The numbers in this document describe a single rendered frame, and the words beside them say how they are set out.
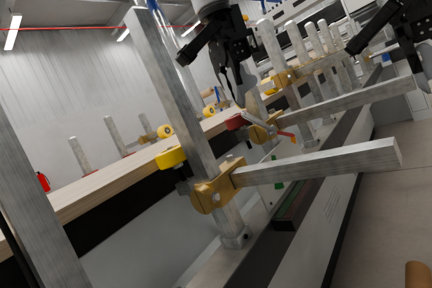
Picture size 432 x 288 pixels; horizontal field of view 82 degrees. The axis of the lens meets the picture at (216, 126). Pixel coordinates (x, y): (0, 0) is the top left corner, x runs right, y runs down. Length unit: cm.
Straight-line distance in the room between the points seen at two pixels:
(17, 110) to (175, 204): 737
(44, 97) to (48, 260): 781
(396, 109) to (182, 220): 294
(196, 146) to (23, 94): 771
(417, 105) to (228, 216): 287
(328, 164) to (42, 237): 35
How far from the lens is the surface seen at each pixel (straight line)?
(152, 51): 46
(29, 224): 33
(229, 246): 51
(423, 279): 131
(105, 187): 55
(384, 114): 337
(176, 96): 45
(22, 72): 829
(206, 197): 44
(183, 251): 69
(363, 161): 38
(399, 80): 60
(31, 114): 790
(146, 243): 63
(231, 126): 72
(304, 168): 41
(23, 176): 33
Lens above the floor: 95
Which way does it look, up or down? 4 degrees down
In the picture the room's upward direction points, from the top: 24 degrees counter-clockwise
